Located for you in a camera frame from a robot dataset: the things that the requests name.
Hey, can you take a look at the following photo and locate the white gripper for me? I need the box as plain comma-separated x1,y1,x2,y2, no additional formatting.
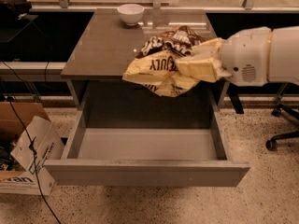
176,27,271,87

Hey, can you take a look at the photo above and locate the brown sea salt chip bag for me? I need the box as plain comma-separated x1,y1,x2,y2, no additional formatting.
122,25,205,97

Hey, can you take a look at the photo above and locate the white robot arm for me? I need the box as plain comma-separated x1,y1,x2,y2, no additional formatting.
176,26,299,87

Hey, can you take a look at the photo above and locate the grey cabinet with counter top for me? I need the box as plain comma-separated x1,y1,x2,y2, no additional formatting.
60,7,236,129

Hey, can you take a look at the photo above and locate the open grey top drawer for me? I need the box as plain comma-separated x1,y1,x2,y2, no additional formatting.
45,90,249,187

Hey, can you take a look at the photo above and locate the black bag on shelf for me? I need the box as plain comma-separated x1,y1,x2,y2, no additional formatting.
0,0,32,20

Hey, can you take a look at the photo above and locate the white ceramic bowl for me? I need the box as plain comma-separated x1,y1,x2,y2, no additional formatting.
117,4,144,26

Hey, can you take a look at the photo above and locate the black office chair base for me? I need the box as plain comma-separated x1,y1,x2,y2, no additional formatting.
265,84,299,152

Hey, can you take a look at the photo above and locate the open cardboard box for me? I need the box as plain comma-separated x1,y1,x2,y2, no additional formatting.
0,102,64,196

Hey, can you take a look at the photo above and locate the black cable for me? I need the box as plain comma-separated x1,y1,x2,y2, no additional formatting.
0,62,63,224

